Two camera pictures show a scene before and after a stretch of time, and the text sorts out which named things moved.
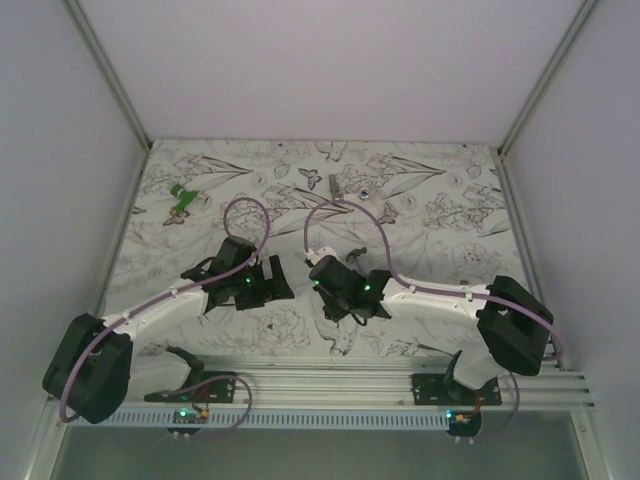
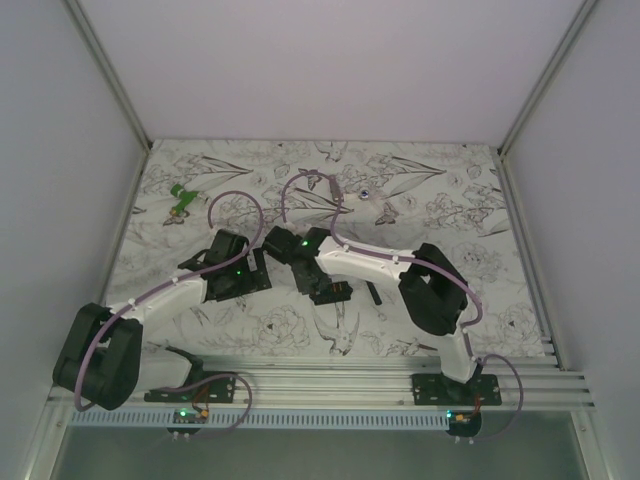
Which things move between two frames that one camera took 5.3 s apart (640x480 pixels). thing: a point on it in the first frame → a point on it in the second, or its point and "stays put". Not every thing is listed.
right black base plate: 431,389 stays put
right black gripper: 335,312 → 307,287
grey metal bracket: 336,193 stays put
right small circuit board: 464,423 stays put
